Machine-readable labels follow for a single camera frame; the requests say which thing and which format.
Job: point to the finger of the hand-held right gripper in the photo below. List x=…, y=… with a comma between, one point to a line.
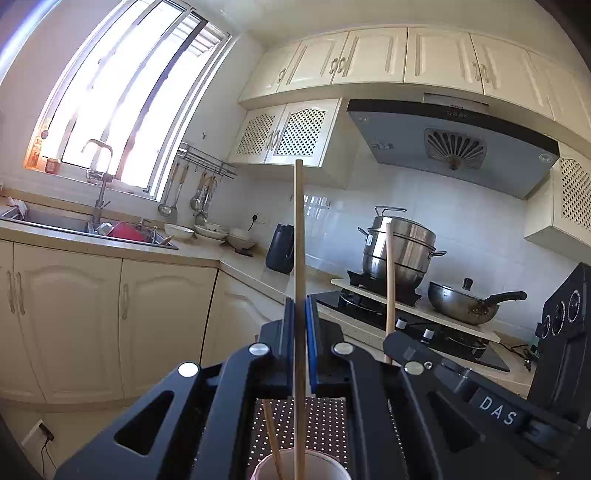
x=415, y=353

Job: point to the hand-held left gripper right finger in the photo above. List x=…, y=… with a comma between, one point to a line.
x=311, y=344

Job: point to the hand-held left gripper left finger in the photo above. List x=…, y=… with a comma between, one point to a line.
x=289, y=341

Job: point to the light wooden chopstick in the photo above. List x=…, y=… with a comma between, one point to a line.
x=299, y=230
x=272, y=438
x=390, y=277

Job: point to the pink cup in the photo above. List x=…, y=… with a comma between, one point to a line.
x=323, y=464

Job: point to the beige stove cover board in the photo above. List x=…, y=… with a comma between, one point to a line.
x=443, y=318

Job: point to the black gas stove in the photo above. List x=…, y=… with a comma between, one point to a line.
x=461, y=344

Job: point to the cream under-stove cabinet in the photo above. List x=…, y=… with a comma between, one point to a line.
x=235, y=314

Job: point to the brown polka dot tablecloth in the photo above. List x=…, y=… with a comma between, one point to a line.
x=323, y=424

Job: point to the black electric kettle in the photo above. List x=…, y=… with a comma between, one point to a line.
x=280, y=251

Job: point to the stainless steel steamer pot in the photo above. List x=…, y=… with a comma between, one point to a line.
x=406, y=254

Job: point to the stacked white bowls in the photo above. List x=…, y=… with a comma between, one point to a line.
x=242, y=240

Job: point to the cream lattice side cabinet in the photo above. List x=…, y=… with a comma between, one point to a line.
x=572, y=198

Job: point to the white bowl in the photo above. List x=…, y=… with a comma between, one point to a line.
x=178, y=231

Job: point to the hanging metal kitchen tools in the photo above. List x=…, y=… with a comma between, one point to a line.
x=201, y=198

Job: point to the hanging metal ladle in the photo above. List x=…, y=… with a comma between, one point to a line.
x=174, y=203
x=164, y=208

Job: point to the red plastic basin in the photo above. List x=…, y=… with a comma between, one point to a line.
x=125, y=230

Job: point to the cream lattice door cabinet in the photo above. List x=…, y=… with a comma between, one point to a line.
x=300, y=134

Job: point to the grey range hood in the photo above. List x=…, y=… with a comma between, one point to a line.
x=415, y=134

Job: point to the cream under-sink cabinet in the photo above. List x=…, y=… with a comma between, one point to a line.
x=69, y=323

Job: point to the metal sink faucet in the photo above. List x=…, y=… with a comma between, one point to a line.
x=100, y=194

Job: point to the stainless steel sink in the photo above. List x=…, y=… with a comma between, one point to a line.
x=51, y=219

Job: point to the small red jar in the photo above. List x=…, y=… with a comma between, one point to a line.
x=51, y=165

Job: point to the sliding kitchen window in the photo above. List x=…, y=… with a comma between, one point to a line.
x=124, y=92

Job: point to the crumpled dish cloth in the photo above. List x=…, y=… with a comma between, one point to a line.
x=16, y=205

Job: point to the orange bottle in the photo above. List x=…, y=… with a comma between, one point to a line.
x=34, y=154

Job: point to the wall socket with black plug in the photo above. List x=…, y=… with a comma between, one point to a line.
x=254, y=219

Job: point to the metal wall utensil rack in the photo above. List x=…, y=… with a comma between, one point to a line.
x=207, y=161

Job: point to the cream upper wall cabinets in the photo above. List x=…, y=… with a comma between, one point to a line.
x=378, y=55

